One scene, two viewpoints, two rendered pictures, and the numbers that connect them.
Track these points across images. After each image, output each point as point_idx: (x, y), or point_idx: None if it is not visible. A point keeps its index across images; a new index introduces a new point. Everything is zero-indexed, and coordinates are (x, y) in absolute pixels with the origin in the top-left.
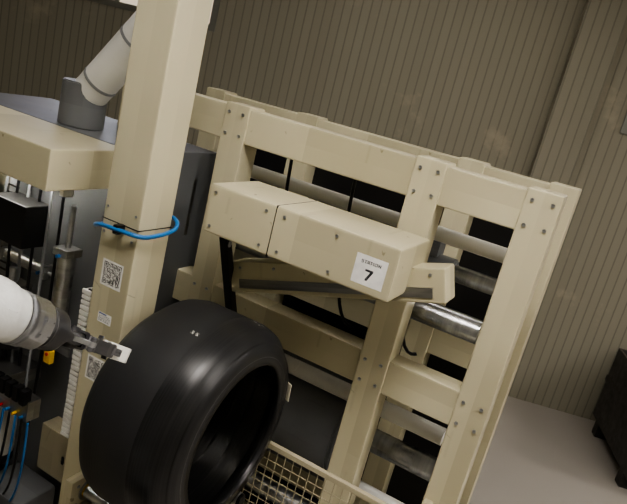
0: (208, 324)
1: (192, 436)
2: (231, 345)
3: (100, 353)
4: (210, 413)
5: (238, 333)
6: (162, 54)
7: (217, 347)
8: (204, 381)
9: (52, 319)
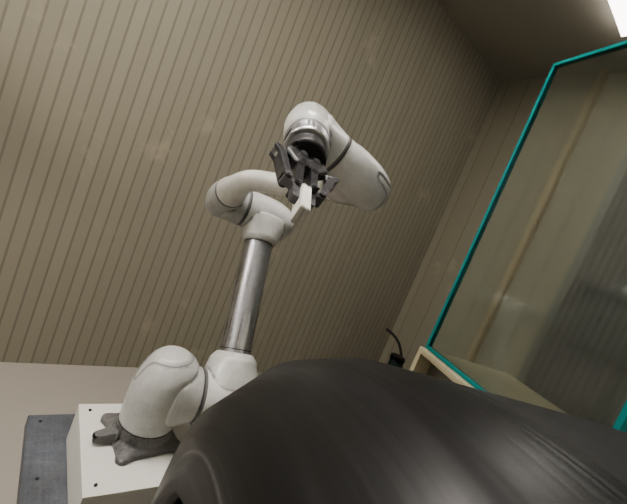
0: (529, 412)
1: (168, 468)
2: (345, 384)
3: (275, 167)
4: (175, 470)
5: (444, 427)
6: None
7: (349, 362)
8: (253, 379)
9: (292, 129)
